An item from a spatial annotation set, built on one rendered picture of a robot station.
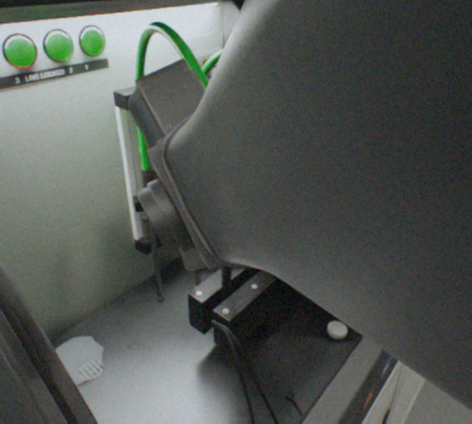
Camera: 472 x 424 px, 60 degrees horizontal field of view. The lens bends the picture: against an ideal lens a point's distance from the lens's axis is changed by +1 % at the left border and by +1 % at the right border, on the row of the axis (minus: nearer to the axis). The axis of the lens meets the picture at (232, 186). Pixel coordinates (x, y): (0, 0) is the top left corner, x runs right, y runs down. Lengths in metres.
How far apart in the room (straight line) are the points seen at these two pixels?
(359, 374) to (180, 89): 0.55
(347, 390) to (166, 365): 0.34
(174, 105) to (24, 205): 0.54
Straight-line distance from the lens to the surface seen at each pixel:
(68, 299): 0.92
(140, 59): 0.65
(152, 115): 0.28
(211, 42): 0.95
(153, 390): 0.83
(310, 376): 0.84
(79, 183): 0.81
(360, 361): 0.73
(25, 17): 0.68
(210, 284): 0.77
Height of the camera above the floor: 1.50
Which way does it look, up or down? 29 degrees down
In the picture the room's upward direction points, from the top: straight up
